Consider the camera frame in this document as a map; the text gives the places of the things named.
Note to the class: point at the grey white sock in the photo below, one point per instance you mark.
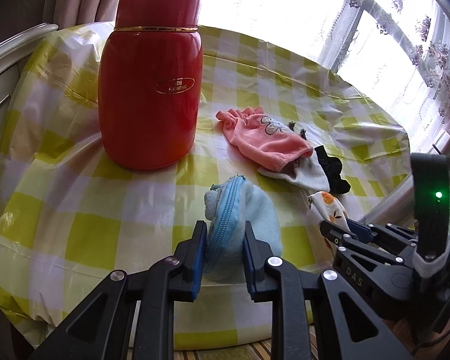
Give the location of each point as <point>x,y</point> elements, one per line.
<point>311,176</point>

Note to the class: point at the light blue plush zipper pouch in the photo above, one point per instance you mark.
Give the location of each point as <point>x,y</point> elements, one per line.
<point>228,213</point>

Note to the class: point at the white lace curtain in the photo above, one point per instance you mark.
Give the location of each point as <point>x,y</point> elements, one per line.
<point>416,45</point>

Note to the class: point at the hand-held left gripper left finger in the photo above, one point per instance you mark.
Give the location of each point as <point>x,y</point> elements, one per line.
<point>198,258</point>

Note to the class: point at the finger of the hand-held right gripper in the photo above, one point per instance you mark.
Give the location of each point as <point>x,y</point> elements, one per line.
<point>343,249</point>
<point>393,234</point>

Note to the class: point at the yellow checkered tablecloth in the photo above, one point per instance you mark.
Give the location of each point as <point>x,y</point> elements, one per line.
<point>97,202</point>

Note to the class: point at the black cloth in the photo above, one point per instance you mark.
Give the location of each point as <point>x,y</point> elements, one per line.
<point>333,172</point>

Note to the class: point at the white fruit print cloth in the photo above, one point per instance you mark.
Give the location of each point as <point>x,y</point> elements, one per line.
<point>332,208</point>

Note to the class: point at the pink plush bunny pouch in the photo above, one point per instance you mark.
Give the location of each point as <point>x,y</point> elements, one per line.
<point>255,138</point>

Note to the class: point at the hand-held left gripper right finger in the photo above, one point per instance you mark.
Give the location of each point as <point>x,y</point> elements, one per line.
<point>252,262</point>

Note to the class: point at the red thermos flask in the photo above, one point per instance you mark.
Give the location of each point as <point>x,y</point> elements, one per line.
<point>146,112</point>

